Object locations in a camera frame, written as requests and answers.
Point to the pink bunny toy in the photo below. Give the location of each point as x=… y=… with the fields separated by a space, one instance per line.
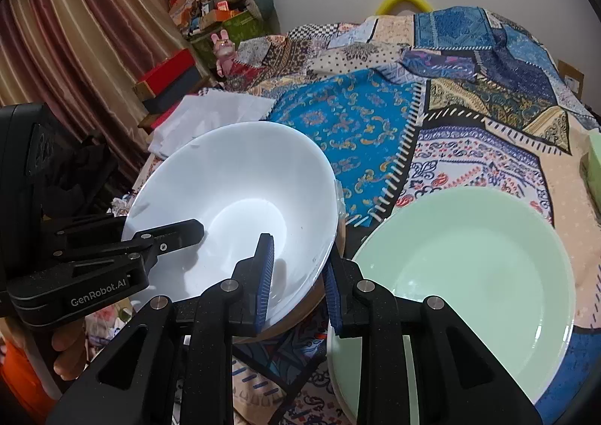
x=224 y=49

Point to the pile of assorted small boxes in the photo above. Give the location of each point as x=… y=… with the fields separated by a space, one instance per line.
x=197 y=7

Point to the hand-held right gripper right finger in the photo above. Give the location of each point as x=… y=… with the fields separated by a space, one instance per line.
x=332 y=293

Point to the person's left hand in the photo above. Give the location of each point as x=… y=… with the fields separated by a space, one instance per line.
x=70 y=359

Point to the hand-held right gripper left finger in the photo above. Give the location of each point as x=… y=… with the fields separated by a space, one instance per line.
x=265 y=279

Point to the patchwork printed blanket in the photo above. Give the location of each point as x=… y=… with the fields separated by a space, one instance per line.
x=352 y=124

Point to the mint green plate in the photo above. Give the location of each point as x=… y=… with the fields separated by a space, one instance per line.
x=469 y=275

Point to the green cardboard box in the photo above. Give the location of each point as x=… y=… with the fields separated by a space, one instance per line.
x=239 y=23

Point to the flat red box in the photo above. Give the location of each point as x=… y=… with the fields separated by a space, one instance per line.
x=159 y=120

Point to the light green bowl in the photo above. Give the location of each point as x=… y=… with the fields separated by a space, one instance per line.
x=592 y=167

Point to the pile of plastic bags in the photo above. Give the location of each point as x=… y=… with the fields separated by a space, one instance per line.
x=105 y=317

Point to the orange plastic object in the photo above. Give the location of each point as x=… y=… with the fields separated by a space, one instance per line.
x=19 y=373

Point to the striped brown curtain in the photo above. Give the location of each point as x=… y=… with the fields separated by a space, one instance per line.
x=84 y=31

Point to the white cloth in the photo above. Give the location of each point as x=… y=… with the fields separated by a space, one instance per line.
x=211 y=110

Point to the dark grey box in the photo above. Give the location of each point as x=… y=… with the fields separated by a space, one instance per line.
x=171 y=92

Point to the brown cardboard box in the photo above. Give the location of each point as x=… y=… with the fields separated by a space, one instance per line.
x=570 y=77

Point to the white bowl with dark spots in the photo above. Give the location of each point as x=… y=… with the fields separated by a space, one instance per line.
x=244 y=171

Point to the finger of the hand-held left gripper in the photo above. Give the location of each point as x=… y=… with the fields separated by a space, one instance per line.
x=173 y=235

